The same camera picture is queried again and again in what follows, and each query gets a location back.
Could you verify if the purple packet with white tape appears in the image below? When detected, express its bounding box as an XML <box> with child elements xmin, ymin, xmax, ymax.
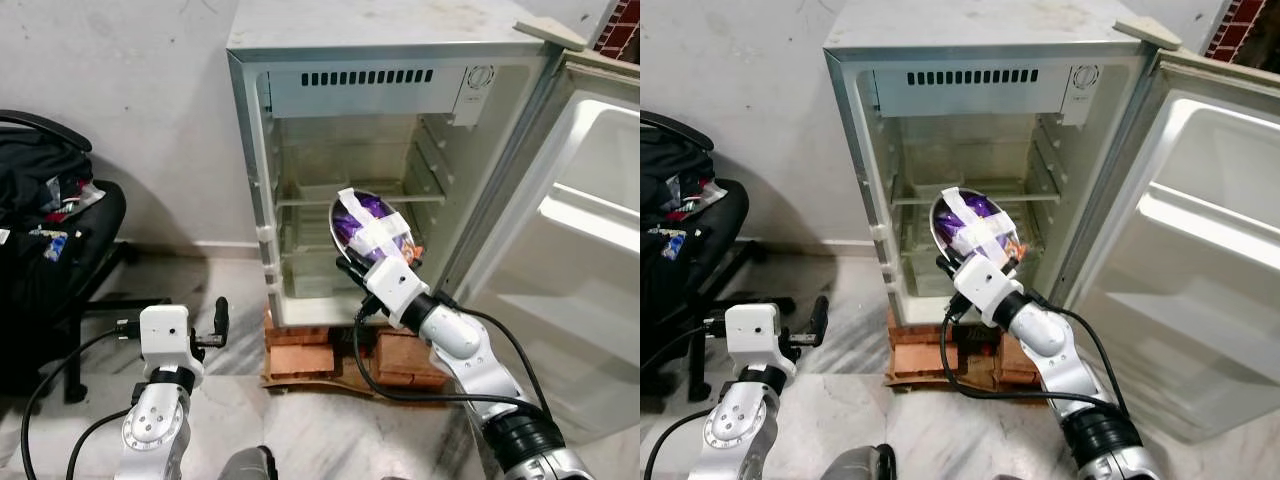
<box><xmin>930</xmin><ymin>186</ymin><xmax>1027</xmax><ymax>266</ymax></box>
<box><xmin>328</xmin><ymin>186</ymin><xmax>428</xmax><ymax>268</ymax></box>

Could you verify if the clear fridge shelf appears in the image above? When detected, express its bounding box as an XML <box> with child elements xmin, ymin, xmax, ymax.
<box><xmin>889</xmin><ymin>192</ymin><xmax>1062</xmax><ymax>208</ymax></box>
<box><xmin>274</xmin><ymin>192</ymin><xmax>447</xmax><ymax>209</ymax></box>

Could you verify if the wooden board under fridge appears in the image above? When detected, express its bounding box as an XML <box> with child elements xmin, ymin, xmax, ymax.
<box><xmin>884</xmin><ymin>368</ymin><xmax>1053</xmax><ymax>393</ymax></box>
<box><xmin>262</xmin><ymin>368</ymin><xmax>453</xmax><ymax>393</ymax></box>

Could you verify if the white fridge door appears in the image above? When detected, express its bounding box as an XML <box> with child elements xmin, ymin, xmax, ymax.
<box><xmin>1050</xmin><ymin>50</ymin><xmax>1280</xmax><ymax>448</ymax></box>
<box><xmin>455</xmin><ymin>50</ymin><xmax>641</xmax><ymax>443</ymax></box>

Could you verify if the white fridge thermostat housing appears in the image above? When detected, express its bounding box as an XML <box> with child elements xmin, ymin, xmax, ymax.
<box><xmin>1059</xmin><ymin>64</ymin><xmax>1102</xmax><ymax>128</ymax></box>
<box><xmin>454</xmin><ymin>64</ymin><xmax>499</xmax><ymax>128</ymax></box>

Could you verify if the grey mini fridge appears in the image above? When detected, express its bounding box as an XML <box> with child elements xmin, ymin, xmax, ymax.
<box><xmin>822</xmin><ymin>0</ymin><xmax>1183</xmax><ymax>329</ymax></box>
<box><xmin>226</xmin><ymin>0</ymin><xmax>591</xmax><ymax>331</ymax></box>

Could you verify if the red brick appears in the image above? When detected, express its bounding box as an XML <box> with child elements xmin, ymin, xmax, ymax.
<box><xmin>994</xmin><ymin>328</ymin><xmax>1053</xmax><ymax>388</ymax></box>
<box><xmin>374</xmin><ymin>328</ymin><xmax>453</xmax><ymax>388</ymax></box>
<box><xmin>264</xmin><ymin>310</ymin><xmax>338</xmax><ymax>377</ymax></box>
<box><xmin>887</xmin><ymin>310</ymin><xmax>948</xmax><ymax>377</ymax></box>

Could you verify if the grey robot knee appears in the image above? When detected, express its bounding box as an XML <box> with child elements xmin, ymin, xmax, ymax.
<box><xmin>824</xmin><ymin>443</ymin><xmax>897</xmax><ymax>480</ymax></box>
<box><xmin>217</xmin><ymin>445</ymin><xmax>280</xmax><ymax>480</ymax></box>

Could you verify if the black office chair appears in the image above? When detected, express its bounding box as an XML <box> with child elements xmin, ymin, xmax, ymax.
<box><xmin>640</xmin><ymin>108</ymin><xmax>793</xmax><ymax>403</ymax></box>
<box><xmin>0</xmin><ymin>108</ymin><xmax>173</xmax><ymax>406</ymax></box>

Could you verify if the white freezer compartment panel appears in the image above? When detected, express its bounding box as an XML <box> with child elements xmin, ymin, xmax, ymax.
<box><xmin>871</xmin><ymin>67</ymin><xmax>1067</xmax><ymax>120</ymax></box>
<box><xmin>267</xmin><ymin>67</ymin><xmax>464</xmax><ymax>120</ymax></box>

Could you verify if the black bag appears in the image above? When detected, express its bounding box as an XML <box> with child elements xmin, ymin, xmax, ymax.
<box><xmin>0</xmin><ymin>125</ymin><xmax>98</xmax><ymax>301</ymax></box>
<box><xmin>640</xmin><ymin>125</ymin><xmax>723</xmax><ymax>301</ymax></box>

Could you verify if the beige stone tile piece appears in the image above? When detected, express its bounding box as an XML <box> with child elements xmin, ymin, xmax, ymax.
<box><xmin>513</xmin><ymin>20</ymin><xmax>589</xmax><ymax>52</ymax></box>
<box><xmin>1113</xmin><ymin>19</ymin><xmax>1184</xmax><ymax>50</ymax></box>

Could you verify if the red brick pattern panel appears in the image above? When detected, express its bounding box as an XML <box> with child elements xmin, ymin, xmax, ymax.
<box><xmin>1205</xmin><ymin>0</ymin><xmax>1269</xmax><ymax>63</ymax></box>
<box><xmin>595</xmin><ymin>0</ymin><xmax>641</xmax><ymax>63</ymax></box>

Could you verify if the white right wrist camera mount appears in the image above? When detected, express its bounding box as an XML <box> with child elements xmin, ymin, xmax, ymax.
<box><xmin>955</xmin><ymin>255</ymin><xmax>1026</xmax><ymax>329</ymax></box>
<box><xmin>362</xmin><ymin>256</ymin><xmax>433</xmax><ymax>331</ymax></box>

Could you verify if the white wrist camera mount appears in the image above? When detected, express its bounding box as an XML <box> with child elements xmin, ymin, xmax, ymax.
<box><xmin>955</xmin><ymin>255</ymin><xmax>1026</xmax><ymax>329</ymax></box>
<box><xmin>724</xmin><ymin>302</ymin><xmax>797</xmax><ymax>374</ymax></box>
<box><xmin>138</xmin><ymin>304</ymin><xmax>207</xmax><ymax>377</ymax></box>
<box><xmin>362</xmin><ymin>256</ymin><xmax>433</xmax><ymax>331</ymax></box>

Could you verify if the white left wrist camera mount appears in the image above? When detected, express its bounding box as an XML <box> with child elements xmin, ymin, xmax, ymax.
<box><xmin>724</xmin><ymin>302</ymin><xmax>797</xmax><ymax>374</ymax></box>
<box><xmin>138</xmin><ymin>304</ymin><xmax>207</xmax><ymax>377</ymax></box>

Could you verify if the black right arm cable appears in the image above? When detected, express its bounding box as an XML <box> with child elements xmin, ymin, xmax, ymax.
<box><xmin>352</xmin><ymin>295</ymin><xmax>548</xmax><ymax>413</ymax></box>
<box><xmin>938</xmin><ymin>295</ymin><xmax>1133</xmax><ymax>413</ymax></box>

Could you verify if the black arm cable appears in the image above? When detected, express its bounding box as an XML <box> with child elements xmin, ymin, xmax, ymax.
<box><xmin>65</xmin><ymin>408</ymin><xmax>138</xmax><ymax>480</ymax></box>
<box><xmin>938</xmin><ymin>295</ymin><xmax>1133</xmax><ymax>413</ymax></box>
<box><xmin>640</xmin><ymin>317</ymin><xmax>728</xmax><ymax>376</ymax></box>
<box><xmin>352</xmin><ymin>295</ymin><xmax>548</xmax><ymax>413</ymax></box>
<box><xmin>20</xmin><ymin>317</ymin><xmax>142</xmax><ymax>480</ymax></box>
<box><xmin>643</xmin><ymin>408</ymin><xmax>719</xmax><ymax>480</ymax></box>

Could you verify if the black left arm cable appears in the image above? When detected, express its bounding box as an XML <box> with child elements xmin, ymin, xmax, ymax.
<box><xmin>65</xmin><ymin>408</ymin><xmax>138</xmax><ymax>480</ymax></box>
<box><xmin>20</xmin><ymin>317</ymin><xmax>142</xmax><ymax>480</ymax></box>
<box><xmin>640</xmin><ymin>317</ymin><xmax>728</xmax><ymax>376</ymax></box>
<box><xmin>643</xmin><ymin>408</ymin><xmax>719</xmax><ymax>480</ymax></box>

